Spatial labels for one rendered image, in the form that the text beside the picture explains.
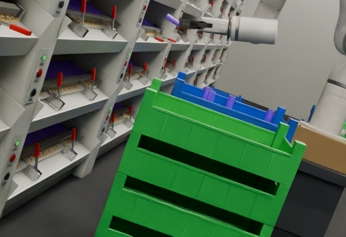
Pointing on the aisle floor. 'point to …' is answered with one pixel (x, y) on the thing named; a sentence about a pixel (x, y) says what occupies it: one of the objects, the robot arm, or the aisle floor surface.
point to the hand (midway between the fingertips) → (185, 23)
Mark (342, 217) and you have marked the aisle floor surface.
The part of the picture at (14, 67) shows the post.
